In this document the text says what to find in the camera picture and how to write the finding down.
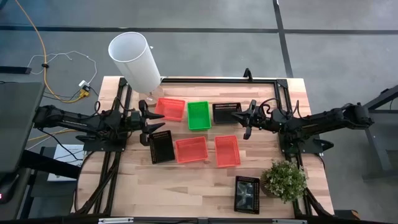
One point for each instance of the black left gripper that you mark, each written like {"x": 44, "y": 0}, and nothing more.
{"x": 136, "y": 120}

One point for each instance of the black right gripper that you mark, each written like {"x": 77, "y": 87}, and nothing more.
{"x": 258, "y": 118}

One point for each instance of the black plastic mesh basket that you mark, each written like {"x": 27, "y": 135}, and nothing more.
{"x": 247, "y": 194}
{"x": 162, "y": 147}
{"x": 224, "y": 113}

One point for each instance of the red plastic mesh basket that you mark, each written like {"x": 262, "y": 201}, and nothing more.
{"x": 227, "y": 151}
{"x": 191, "y": 149}
{"x": 170, "y": 109}

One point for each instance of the green plastic mesh basket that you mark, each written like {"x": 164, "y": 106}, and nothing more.
{"x": 188, "y": 116}
{"x": 210, "y": 116}
{"x": 199, "y": 115}

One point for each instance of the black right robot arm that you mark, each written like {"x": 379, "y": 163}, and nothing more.
{"x": 317, "y": 121}

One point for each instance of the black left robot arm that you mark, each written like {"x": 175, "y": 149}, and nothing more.
{"x": 81, "y": 123}

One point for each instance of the round wooden lamp base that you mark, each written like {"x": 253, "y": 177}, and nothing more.
{"x": 155, "y": 97}

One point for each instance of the white cylindrical lamp shade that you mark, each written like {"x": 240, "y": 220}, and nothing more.
{"x": 136, "y": 65}

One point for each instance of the potted green plant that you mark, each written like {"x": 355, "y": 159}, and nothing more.
{"x": 284, "y": 180}

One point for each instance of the yellow plug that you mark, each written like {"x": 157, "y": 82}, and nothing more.
{"x": 84, "y": 92}

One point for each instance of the white plug adapter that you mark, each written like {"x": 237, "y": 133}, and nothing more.
{"x": 83, "y": 83}

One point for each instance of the black overhead rig bar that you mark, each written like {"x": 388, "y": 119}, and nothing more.
{"x": 171, "y": 221}

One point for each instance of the black desk crossbar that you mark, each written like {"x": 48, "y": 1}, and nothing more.
{"x": 46, "y": 163}

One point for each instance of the grey desk top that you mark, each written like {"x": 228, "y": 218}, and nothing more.
{"x": 18, "y": 124}

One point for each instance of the black floor strip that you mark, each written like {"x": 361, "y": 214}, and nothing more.
{"x": 15, "y": 70}

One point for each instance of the black device with light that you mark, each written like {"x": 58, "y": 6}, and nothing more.
{"x": 9, "y": 186}

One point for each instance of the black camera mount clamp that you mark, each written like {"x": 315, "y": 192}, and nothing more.
{"x": 248, "y": 74}

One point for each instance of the black aluminium table frame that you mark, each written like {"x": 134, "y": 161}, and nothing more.
{"x": 217, "y": 80}

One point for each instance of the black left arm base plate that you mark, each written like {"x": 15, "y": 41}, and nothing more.
{"x": 102, "y": 146}

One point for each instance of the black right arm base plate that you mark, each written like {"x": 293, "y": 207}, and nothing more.
{"x": 311, "y": 146}

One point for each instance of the silver metal bracket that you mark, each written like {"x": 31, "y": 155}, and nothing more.
{"x": 289, "y": 221}
{"x": 115, "y": 220}

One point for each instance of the dark metal table frame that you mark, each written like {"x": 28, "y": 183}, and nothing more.
{"x": 376, "y": 133}

